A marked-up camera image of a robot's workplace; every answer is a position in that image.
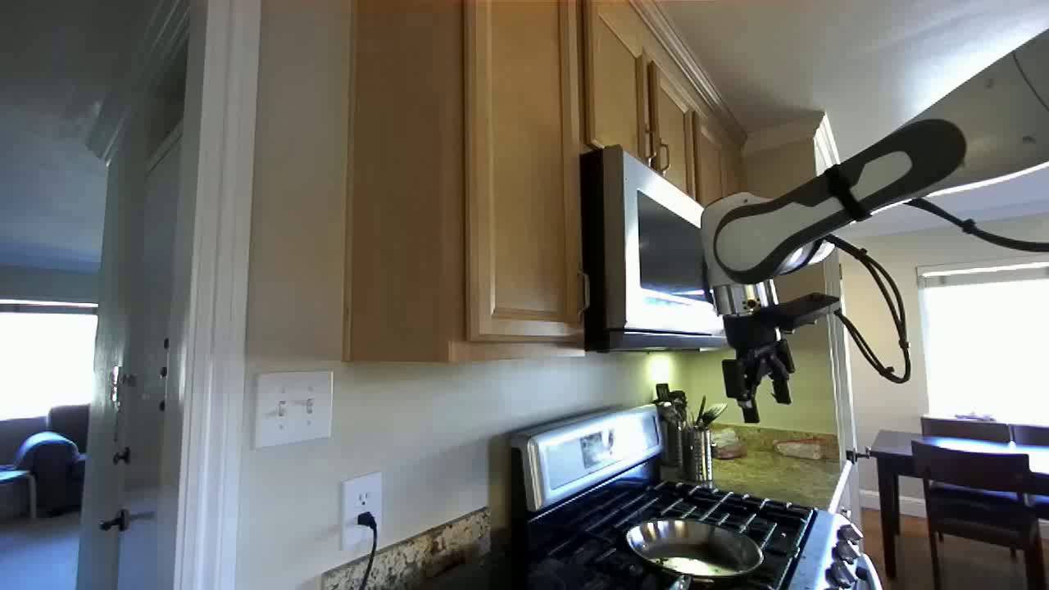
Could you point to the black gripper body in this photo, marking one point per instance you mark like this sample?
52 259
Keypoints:
757 350

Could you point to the wooden cupboard door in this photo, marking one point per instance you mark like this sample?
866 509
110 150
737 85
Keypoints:
522 176

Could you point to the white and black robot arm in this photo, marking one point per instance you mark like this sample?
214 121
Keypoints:
766 235

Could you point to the narrow wooden cabinet door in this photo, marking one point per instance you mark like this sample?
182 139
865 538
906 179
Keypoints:
709 165

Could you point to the wide wooden cabinet door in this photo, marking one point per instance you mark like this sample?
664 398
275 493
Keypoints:
670 133
612 77

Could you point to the white room door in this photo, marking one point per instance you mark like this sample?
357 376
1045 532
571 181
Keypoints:
137 363

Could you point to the metal utensil holder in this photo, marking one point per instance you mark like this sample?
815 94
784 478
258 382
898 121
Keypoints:
699 455

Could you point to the dark pepper mill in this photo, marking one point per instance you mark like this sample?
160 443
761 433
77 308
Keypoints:
670 427

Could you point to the stainless steel microwave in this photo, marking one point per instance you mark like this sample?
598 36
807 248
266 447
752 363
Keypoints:
658 256

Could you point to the metal frying pan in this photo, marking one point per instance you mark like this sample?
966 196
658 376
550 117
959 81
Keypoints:
689 546

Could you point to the dark wooden dining chair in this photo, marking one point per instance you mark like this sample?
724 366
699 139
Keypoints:
972 493
961 427

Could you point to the bright dining room window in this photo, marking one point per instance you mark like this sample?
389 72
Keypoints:
987 345

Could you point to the bright living room window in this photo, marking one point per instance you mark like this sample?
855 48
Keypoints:
43 363

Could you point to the blue sofa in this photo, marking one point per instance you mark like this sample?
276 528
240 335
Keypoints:
43 464

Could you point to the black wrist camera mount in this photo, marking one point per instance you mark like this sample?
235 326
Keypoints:
805 308

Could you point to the wooden wall cabinet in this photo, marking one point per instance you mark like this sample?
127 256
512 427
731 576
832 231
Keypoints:
405 186

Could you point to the white wall outlet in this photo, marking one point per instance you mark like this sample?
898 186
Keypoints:
363 497

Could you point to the white light switch plate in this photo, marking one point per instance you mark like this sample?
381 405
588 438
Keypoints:
294 409

